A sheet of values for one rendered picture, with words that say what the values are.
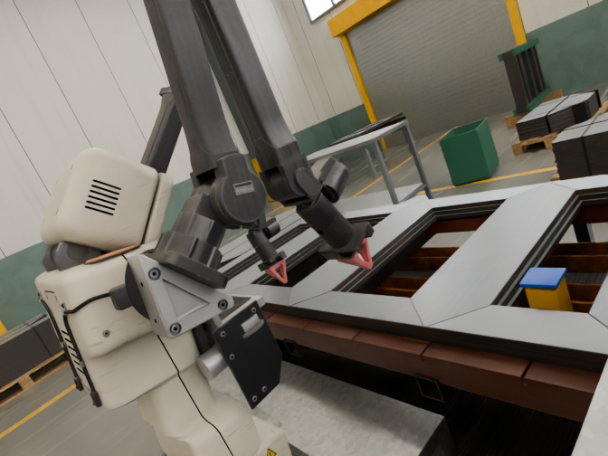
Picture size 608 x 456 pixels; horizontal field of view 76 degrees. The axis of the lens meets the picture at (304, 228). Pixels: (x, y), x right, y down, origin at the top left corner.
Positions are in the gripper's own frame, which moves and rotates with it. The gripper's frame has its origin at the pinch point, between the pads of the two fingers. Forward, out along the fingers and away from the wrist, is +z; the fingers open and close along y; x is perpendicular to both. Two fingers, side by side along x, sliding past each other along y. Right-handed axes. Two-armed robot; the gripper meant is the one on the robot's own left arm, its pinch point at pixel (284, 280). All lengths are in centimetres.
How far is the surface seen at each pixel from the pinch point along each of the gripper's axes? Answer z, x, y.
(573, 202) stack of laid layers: 19, -49, -68
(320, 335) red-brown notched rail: 11.4, 16.4, -31.7
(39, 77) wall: -448, -126, 596
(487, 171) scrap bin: 57, -350, 123
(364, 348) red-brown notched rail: 16, 16, -45
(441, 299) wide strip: 14, 2, -59
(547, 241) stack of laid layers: 19, -27, -69
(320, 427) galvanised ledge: 26, 30, -34
